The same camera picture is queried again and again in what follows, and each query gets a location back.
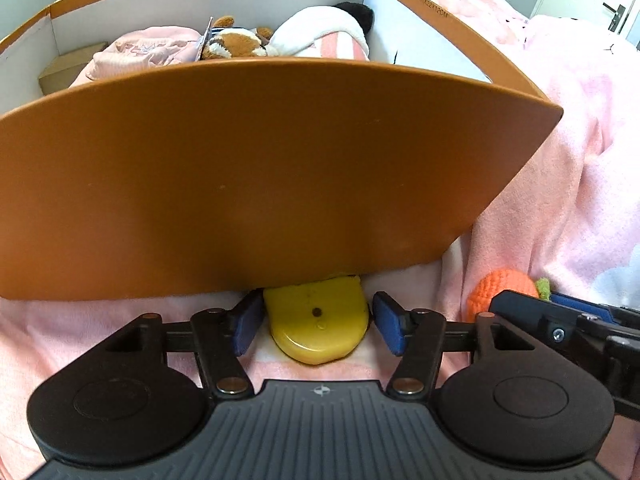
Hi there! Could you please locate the pink cloth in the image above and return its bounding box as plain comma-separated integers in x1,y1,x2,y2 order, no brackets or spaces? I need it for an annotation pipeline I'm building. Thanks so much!
75,27,206,82

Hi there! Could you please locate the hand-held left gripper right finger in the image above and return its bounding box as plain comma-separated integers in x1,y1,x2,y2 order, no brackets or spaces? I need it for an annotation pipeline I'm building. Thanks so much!
372,291,532,400

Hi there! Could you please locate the black door handle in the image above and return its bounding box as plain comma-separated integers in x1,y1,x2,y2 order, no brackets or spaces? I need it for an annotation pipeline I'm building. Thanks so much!
603,2,627,34

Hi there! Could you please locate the yellow plastic case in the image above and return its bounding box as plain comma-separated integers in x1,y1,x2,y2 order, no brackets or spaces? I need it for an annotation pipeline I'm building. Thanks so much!
262,274,371,366

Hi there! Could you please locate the white pink black plush toy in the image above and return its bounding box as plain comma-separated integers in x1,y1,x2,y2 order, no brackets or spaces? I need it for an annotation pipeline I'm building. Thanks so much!
270,2,376,61

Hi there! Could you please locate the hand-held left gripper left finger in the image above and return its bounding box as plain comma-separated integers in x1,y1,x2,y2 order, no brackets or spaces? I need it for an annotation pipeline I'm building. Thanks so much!
107,291,264,399

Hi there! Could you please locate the orange cardboard box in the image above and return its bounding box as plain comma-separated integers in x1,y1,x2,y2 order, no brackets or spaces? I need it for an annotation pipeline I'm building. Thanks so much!
0,0,563,302

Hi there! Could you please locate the pink printed blanket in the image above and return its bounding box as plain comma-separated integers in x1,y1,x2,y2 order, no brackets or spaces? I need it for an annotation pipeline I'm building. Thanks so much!
0,0,640,441

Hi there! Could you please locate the small brown cardboard box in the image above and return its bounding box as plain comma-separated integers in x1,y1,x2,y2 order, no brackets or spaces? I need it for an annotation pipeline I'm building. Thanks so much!
39,42,108,97

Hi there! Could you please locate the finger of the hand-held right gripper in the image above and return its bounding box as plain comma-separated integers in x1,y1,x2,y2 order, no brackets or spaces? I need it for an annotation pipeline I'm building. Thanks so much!
550,293,640,328
489,290,583,350

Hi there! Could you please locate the orange knitted carrot toy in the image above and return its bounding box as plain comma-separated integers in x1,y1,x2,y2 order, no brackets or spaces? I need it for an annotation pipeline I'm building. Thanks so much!
466,269,552,322

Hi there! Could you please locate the brown white plush toy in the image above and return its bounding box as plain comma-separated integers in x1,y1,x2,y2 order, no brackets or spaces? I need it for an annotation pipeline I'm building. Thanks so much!
199,15,279,62

